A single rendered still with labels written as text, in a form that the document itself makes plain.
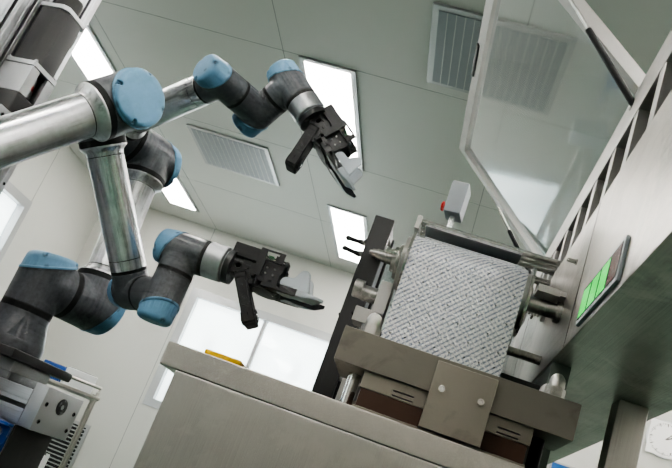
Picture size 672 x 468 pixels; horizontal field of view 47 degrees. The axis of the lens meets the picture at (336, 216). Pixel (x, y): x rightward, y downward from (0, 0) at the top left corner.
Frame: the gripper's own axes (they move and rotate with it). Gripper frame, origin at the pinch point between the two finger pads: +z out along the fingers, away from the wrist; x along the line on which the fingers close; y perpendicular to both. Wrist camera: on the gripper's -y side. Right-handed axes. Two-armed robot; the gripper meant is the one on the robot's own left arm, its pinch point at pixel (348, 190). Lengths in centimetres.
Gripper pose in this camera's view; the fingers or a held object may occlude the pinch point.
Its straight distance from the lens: 166.7
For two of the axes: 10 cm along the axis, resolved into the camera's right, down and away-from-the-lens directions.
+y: 8.6, -4.8, 1.4
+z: 5.0, 7.9, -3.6
